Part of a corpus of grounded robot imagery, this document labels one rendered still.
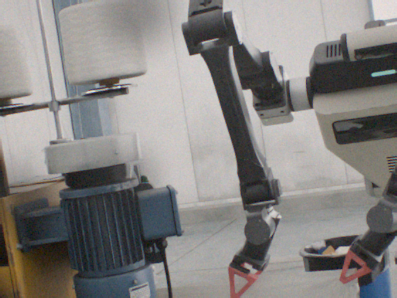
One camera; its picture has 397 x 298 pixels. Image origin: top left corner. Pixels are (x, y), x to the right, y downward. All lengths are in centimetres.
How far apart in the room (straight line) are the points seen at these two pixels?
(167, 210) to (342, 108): 72
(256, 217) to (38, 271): 46
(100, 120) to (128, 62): 870
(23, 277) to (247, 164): 53
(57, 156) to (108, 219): 15
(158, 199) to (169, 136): 886
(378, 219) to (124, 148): 54
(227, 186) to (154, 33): 227
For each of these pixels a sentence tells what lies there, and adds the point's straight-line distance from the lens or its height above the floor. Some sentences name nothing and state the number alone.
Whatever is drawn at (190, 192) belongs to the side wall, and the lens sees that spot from 1024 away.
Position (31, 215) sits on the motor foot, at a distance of 143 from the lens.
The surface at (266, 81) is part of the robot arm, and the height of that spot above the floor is 148.
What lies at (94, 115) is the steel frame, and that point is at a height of 164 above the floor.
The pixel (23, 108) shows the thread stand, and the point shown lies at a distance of 166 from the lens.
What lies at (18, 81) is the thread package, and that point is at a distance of 164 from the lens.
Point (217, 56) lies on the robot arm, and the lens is 154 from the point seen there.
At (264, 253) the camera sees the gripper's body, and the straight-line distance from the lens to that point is 169.
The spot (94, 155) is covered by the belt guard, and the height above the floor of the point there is 139.
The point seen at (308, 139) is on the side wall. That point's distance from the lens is 978.
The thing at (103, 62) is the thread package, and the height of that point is 156.
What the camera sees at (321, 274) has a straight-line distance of 170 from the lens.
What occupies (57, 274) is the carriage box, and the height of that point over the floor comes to 116.
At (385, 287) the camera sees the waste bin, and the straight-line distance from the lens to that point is 396.
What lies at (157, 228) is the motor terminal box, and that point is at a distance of 140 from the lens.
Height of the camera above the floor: 143
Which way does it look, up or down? 3 degrees down
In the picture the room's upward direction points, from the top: 9 degrees counter-clockwise
